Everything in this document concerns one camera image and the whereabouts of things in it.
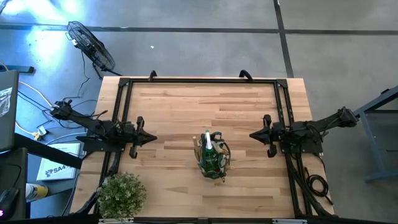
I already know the small potted green shrub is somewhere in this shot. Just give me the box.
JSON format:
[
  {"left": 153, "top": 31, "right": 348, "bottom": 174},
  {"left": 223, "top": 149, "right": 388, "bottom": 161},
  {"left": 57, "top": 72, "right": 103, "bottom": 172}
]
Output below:
[{"left": 95, "top": 172, "right": 147, "bottom": 220}]

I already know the white power adapter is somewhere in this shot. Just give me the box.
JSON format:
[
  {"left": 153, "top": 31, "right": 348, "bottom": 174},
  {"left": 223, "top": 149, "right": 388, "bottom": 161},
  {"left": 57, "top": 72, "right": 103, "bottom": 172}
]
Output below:
[{"left": 32, "top": 125, "right": 48, "bottom": 141}]

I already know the black floor fan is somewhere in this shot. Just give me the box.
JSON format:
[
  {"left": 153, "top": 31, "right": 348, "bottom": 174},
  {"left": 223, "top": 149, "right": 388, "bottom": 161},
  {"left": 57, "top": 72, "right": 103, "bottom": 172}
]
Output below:
[{"left": 65, "top": 20, "right": 117, "bottom": 74}]

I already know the black fan power cable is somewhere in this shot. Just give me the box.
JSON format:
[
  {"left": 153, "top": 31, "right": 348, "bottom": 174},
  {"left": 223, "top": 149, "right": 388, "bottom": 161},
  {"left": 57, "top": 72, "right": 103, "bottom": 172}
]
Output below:
[{"left": 62, "top": 51, "right": 98, "bottom": 108}]

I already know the clear plastic bag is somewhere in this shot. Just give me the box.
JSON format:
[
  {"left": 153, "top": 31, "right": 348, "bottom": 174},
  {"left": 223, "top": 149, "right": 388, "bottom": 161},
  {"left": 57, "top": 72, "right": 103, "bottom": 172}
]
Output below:
[{"left": 0, "top": 86, "right": 14, "bottom": 118}]

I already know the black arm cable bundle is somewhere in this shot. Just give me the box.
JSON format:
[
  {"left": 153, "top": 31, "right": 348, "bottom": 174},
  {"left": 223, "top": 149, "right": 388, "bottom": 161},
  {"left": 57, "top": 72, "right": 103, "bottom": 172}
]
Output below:
[
  {"left": 287, "top": 152, "right": 332, "bottom": 218},
  {"left": 74, "top": 189, "right": 105, "bottom": 216}
]

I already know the beige green-trimmed gardening bag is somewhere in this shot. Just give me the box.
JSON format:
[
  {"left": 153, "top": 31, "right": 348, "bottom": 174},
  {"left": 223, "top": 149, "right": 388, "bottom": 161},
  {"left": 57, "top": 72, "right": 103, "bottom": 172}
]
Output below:
[{"left": 193, "top": 129, "right": 233, "bottom": 183}]

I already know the white printed cardboard box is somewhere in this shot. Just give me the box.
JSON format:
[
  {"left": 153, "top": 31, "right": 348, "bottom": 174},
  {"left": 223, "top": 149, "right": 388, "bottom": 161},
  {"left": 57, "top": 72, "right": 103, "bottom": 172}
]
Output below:
[{"left": 35, "top": 142, "right": 82, "bottom": 182}]

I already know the black desk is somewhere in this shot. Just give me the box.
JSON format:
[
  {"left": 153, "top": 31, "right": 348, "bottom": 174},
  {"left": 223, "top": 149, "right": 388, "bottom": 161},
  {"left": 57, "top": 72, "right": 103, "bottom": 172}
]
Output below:
[{"left": 0, "top": 147, "right": 29, "bottom": 220}]

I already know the black computer mouse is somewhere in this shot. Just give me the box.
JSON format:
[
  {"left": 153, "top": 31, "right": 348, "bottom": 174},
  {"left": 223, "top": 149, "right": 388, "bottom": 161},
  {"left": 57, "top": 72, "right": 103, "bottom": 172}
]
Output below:
[{"left": 0, "top": 187, "right": 21, "bottom": 219}]

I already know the coiled black cable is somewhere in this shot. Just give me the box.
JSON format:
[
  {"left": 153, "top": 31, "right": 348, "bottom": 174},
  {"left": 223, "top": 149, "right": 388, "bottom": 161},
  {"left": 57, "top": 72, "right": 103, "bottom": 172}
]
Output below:
[{"left": 303, "top": 166, "right": 335, "bottom": 206}]

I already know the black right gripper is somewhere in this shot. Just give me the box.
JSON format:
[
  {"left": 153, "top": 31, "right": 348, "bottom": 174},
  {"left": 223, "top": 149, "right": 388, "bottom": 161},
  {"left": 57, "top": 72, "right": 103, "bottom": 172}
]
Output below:
[{"left": 249, "top": 113, "right": 285, "bottom": 159}]

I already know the black floor bar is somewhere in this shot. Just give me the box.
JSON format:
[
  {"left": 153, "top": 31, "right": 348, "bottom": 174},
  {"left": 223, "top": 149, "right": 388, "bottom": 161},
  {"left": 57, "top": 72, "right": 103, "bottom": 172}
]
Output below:
[{"left": 0, "top": 65, "right": 35, "bottom": 74}]

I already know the yellow extension cable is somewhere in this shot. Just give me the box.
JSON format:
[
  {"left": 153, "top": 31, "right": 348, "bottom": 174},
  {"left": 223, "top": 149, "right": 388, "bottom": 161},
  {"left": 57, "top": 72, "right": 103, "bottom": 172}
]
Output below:
[{"left": 0, "top": 60, "right": 55, "bottom": 108}]

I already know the black slanted desk beam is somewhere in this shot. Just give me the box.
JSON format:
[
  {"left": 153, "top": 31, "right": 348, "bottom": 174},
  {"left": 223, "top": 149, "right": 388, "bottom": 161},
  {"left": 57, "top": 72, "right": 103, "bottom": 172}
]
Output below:
[{"left": 12, "top": 133, "right": 84, "bottom": 170}]

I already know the blue metal table frame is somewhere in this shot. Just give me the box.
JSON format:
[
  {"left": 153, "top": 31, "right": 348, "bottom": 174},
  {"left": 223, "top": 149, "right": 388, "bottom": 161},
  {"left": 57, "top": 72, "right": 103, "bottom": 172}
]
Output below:
[{"left": 354, "top": 85, "right": 398, "bottom": 183}]

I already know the green spray bottle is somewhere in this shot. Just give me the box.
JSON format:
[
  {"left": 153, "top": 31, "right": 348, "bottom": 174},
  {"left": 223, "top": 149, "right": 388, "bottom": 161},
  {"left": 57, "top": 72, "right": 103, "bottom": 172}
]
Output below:
[{"left": 202, "top": 129, "right": 219, "bottom": 172}]

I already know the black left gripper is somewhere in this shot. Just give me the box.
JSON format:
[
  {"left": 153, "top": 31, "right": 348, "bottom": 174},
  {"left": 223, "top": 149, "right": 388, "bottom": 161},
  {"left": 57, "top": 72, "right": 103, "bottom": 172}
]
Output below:
[{"left": 122, "top": 116, "right": 159, "bottom": 160}]

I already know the black aluminium table frame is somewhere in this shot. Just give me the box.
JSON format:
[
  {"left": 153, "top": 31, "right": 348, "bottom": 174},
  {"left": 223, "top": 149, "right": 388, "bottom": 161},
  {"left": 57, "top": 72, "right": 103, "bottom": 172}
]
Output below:
[{"left": 93, "top": 77, "right": 312, "bottom": 224}]

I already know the yellow white spray can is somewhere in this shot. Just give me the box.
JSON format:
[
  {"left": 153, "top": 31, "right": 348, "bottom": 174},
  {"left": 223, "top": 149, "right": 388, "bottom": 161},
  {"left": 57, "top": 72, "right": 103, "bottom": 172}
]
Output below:
[{"left": 25, "top": 182, "right": 49, "bottom": 201}]

